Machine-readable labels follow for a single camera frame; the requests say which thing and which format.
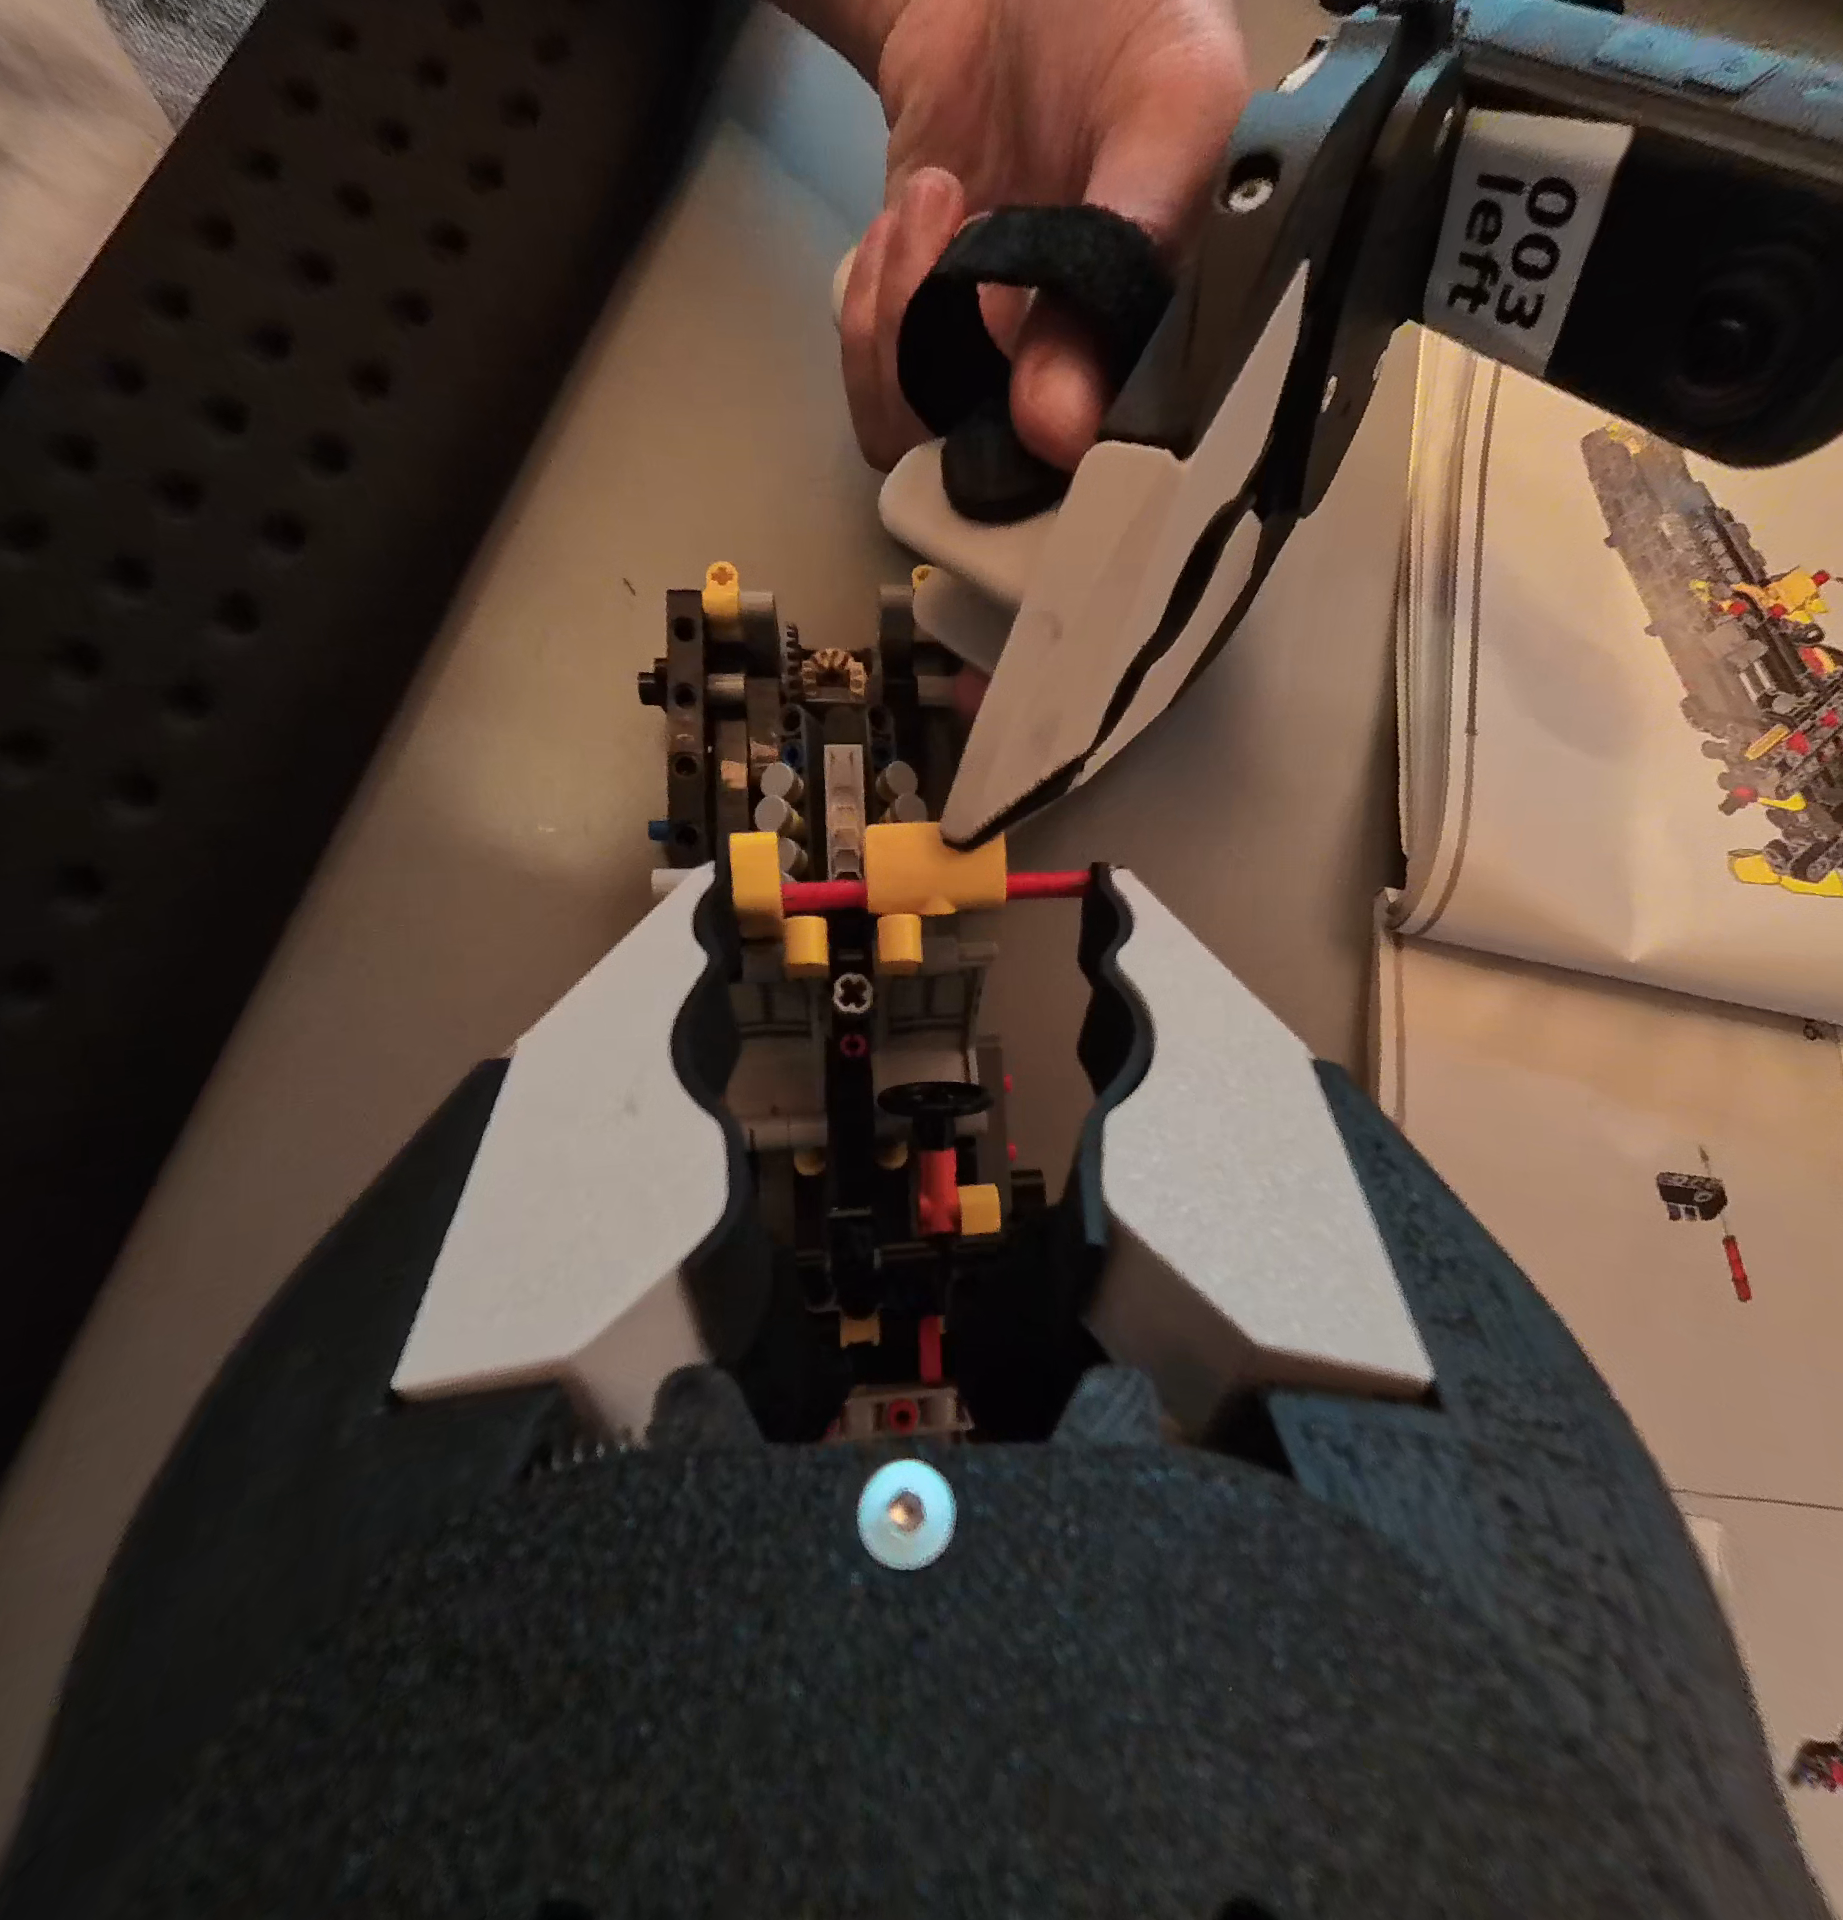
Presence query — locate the lego instruction booklet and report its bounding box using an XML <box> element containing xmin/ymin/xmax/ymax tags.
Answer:
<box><xmin>1376</xmin><ymin>320</ymin><xmax>1843</xmax><ymax>1920</ymax></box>

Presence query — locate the person's left hand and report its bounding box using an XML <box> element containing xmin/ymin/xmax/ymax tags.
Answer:
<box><xmin>777</xmin><ymin>0</ymin><xmax>1258</xmax><ymax>479</ymax></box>

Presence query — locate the small yellow lego connector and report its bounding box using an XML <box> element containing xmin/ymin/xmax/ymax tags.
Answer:
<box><xmin>777</xmin><ymin>819</ymin><xmax>1099</xmax><ymax>921</ymax></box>

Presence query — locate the lego car chassis model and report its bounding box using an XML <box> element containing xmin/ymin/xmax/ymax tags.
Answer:
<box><xmin>635</xmin><ymin>557</ymin><xmax>1107</xmax><ymax>1445</ymax></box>

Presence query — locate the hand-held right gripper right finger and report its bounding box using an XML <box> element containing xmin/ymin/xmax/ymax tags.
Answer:
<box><xmin>1070</xmin><ymin>864</ymin><xmax>1438</xmax><ymax>1445</ymax></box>

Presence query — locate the black perforated panel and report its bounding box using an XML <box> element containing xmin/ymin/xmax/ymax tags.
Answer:
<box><xmin>0</xmin><ymin>0</ymin><xmax>757</xmax><ymax>1556</ymax></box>

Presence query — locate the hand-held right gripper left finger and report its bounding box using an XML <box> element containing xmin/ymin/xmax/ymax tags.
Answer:
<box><xmin>389</xmin><ymin>864</ymin><xmax>779</xmax><ymax>1442</ymax></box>

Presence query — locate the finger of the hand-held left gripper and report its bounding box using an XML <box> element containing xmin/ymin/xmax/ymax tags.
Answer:
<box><xmin>1075</xmin><ymin>259</ymin><xmax>1315</xmax><ymax>795</ymax></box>
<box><xmin>939</xmin><ymin>436</ymin><xmax>1260</xmax><ymax>852</ymax></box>

